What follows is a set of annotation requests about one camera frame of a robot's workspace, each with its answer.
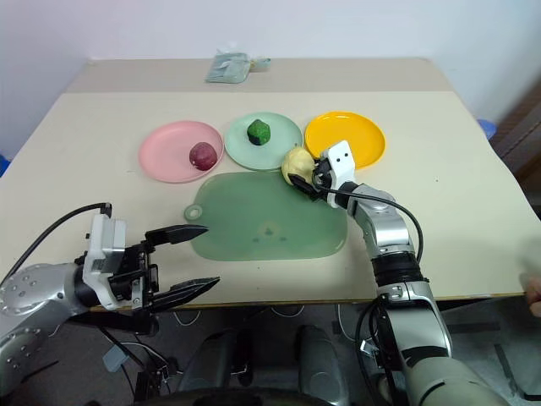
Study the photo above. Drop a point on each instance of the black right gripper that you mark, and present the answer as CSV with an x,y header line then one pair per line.
x,y
323,177

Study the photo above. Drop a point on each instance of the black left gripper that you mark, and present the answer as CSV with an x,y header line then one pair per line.
x,y
135,275

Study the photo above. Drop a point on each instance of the pale yellow round fruit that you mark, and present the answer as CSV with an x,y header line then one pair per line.
x,y
297,164

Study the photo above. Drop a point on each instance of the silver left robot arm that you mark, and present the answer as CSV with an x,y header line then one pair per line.
x,y
31,296

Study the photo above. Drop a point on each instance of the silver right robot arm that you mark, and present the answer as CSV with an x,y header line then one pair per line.
x,y
389,230

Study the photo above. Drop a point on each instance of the light green plate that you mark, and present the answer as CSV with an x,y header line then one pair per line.
x,y
277,137

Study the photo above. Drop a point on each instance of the yellow plate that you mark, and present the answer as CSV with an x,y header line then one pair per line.
x,y
355,129

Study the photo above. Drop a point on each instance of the pink plate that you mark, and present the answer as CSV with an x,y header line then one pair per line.
x,y
169,148

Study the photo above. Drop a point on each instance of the bystander bare hand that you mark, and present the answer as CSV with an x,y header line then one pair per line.
x,y
534,296

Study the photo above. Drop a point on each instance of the green cutting board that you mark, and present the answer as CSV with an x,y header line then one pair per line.
x,y
270,211

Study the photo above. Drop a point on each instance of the dark green round fruit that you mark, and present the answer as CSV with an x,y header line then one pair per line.
x,y
258,132

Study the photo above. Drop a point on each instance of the dark rounded shape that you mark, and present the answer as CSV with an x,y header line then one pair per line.
x,y
217,359

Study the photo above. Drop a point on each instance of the dark red round fruit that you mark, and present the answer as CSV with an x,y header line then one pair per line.
x,y
203,155

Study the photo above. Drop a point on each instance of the clear plastic bag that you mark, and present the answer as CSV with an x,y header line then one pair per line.
x,y
226,67

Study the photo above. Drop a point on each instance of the blue plastic stool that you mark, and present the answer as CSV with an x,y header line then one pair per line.
x,y
487,128

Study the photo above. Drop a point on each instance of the blue plastic container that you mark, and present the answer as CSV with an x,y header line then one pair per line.
x,y
4,166

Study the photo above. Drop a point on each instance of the brown wooden furniture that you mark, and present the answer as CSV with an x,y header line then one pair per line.
x,y
522,127

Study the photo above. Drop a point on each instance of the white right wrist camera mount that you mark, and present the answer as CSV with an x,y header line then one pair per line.
x,y
342,162

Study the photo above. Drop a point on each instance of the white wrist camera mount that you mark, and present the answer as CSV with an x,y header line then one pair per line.
x,y
103,247
342,162

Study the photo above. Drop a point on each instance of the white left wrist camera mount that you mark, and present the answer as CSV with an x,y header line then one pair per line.
x,y
103,247

